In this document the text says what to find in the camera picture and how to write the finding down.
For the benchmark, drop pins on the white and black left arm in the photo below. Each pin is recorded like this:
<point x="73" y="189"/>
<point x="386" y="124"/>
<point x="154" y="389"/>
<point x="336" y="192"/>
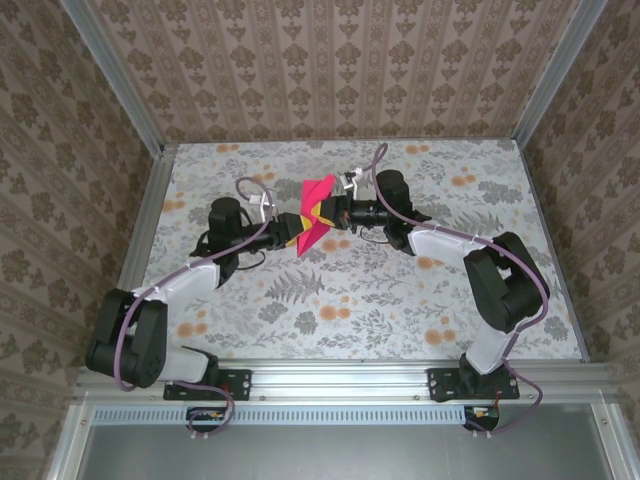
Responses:
<point x="130" y="340"/>

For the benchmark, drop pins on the aluminium side rail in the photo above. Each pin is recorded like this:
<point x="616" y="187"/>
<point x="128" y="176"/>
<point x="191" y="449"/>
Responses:
<point x="135" y="240"/>

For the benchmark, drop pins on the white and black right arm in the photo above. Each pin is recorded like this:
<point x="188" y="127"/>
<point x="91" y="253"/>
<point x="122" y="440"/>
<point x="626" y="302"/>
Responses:
<point x="505" y="285"/>

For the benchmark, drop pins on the aluminium corner post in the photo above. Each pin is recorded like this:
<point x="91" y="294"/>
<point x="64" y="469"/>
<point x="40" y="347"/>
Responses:
<point x="115" y="80"/>
<point x="555" y="75"/>

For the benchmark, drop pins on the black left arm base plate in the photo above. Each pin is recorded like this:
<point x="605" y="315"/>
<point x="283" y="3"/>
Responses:
<point x="235" y="385"/>

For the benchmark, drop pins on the pink paper sheet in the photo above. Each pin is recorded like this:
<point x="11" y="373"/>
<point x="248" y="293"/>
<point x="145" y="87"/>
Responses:
<point x="315" y="192"/>

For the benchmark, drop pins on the grey metal panel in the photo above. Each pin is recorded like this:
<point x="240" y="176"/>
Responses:
<point x="340" y="455"/>

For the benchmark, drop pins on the floral patterned table sheet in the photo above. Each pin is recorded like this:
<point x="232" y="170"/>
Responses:
<point x="350" y="310"/>

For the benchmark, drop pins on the long aluminium base rail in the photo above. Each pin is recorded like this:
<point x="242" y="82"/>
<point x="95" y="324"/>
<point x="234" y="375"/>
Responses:
<point x="340" y="377"/>

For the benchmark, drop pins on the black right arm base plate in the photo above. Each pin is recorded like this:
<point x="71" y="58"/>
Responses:
<point x="442" y="385"/>

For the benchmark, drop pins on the small black circuit board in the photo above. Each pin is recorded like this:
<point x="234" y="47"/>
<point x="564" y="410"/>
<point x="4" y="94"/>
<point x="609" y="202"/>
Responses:
<point x="210" y="417"/>
<point x="482" y="417"/>

